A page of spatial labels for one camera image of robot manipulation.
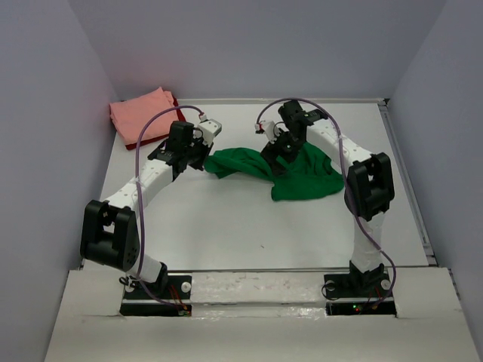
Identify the white cardboard front cover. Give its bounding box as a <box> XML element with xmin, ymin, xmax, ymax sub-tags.
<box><xmin>46</xmin><ymin>268</ymin><xmax>478</xmax><ymax>361</ymax></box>

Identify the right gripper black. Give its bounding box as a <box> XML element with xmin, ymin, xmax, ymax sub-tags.
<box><xmin>260</xmin><ymin>128</ymin><xmax>304</xmax><ymax>178</ymax></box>

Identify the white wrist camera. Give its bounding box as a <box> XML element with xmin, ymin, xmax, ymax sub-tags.
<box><xmin>197</xmin><ymin>113</ymin><xmax>222</xmax><ymax>146</ymax></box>
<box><xmin>255</xmin><ymin>120</ymin><xmax>281</xmax><ymax>143</ymax></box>

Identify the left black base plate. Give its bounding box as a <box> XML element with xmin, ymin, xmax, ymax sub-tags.
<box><xmin>118</xmin><ymin>273</ymin><xmax>192</xmax><ymax>318</ymax></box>

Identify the green t shirt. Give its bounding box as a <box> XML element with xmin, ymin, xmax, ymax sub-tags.
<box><xmin>205</xmin><ymin>143</ymin><xmax>344</xmax><ymax>201</ymax></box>

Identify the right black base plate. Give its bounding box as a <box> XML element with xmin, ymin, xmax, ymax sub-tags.
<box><xmin>321</xmin><ymin>273</ymin><xmax>397</xmax><ymax>317</ymax></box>

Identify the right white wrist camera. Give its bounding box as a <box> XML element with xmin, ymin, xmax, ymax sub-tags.
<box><xmin>255</xmin><ymin>120</ymin><xmax>281</xmax><ymax>143</ymax></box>

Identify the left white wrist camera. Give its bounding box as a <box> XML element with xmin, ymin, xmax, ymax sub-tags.
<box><xmin>197</xmin><ymin>113</ymin><xmax>222</xmax><ymax>146</ymax></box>

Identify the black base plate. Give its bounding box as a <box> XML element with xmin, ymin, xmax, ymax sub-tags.
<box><xmin>321</xmin><ymin>273</ymin><xmax>397</xmax><ymax>317</ymax></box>
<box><xmin>118</xmin><ymin>273</ymin><xmax>192</xmax><ymax>318</ymax></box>

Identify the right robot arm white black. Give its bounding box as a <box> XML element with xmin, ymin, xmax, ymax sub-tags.
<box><xmin>255</xmin><ymin>98</ymin><xmax>397</xmax><ymax>304</ymax></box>

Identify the dark red folded t shirt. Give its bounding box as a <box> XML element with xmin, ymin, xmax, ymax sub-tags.
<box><xmin>124</xmin><ymin>97</ymin><xmax>189</xmax><ymax>152</ymax></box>

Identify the pink folded t shirt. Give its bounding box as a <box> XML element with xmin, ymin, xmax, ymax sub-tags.
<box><xmin>109</xmin><ymin>87</ymin><xmax>181</xmax><ymax>146</ymax></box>

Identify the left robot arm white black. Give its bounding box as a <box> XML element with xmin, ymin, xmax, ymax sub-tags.
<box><xmin>80</xmin><ymin>119</ymin><xmax>222</xmax><ymax>298</ymax></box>

